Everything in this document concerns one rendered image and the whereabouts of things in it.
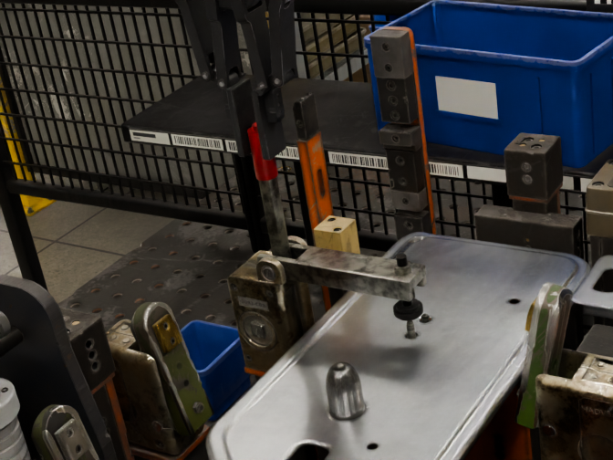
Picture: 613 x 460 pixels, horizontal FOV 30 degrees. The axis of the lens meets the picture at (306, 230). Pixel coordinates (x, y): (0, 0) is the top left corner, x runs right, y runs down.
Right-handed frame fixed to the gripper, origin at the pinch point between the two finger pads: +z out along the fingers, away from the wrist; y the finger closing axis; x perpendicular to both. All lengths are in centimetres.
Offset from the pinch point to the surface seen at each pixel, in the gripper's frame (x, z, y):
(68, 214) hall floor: 162, 122, -215
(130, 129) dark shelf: 32, 19, -49
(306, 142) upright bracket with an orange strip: 8.8, 6.4, -0.9
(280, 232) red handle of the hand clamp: -0.4, 11.9, 0.7
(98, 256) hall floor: 141, 122, -183
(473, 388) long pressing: -5.8, 21.6, 23.4
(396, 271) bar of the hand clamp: -0.8, 14.0, 13.8
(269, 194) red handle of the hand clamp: -0.7, 7.6, 0.5
